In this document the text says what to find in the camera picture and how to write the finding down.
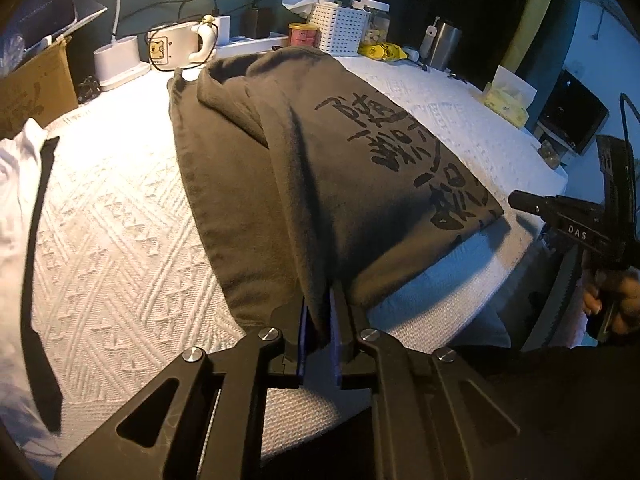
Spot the yellow snack packet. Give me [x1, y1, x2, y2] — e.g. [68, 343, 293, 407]
[357, 42, 408, 62]

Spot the white tissue sheet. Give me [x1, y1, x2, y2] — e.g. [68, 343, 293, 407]
[492, 65, 538, 103]

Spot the stainless steel tumbler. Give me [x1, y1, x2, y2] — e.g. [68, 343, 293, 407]
[427, 20, 463, 72]

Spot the yellow tissue pack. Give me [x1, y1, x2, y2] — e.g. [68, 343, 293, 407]
[482, 85, 532, 128]

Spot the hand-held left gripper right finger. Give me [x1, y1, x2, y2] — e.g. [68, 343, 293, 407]
[327, 280, 551, 480]

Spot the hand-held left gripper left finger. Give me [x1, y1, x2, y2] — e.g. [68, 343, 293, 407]
[54, 305, 313, 480]

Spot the brown printed t-shirt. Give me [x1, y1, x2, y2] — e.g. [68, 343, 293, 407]
[167, 45, 506, 351]

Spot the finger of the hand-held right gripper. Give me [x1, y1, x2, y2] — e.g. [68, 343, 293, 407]
[508, 190, 608, 248]

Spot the black charger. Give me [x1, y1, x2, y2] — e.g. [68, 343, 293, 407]
[244, 7, 273, 40]

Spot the white power strip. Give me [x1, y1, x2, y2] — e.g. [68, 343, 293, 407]
[215, 32, 291, 60]

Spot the black monitor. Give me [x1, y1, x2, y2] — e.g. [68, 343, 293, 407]
[537, 69, 610, 156]

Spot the white device with bear print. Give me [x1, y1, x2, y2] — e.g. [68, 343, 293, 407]
[146, 16, 218, 70]

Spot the cardboard box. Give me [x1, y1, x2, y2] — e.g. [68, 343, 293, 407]
[0, 35, 81, 138]

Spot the white plastic basket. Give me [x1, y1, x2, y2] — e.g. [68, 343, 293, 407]
[306, 2, 371, 57]

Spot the clear jar with white lid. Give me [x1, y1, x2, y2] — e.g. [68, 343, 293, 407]
[360, 0, 392, 46]

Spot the white textured blanket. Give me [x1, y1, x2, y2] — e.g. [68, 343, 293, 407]
[0, 52, 571, 480]

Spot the white charger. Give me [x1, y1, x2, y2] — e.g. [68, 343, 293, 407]
[212, 14, 232, 46]

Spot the crumpled white tissue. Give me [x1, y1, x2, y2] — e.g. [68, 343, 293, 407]
[281, 0, 326, 17]

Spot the white shirt with black trim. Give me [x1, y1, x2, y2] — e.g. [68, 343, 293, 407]
[0, 117, 63, 436]

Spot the red can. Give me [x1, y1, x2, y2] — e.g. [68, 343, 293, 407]
[288, 22, 320, 50]

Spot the white desk lamp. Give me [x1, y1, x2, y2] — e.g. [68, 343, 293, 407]
[94, 0, 152, 92]

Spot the person's right hand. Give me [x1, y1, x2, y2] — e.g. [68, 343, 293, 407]
[582, 267, 640, 336]

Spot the blue printed package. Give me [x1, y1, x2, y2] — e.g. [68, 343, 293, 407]
[0, 0, 108, 68]

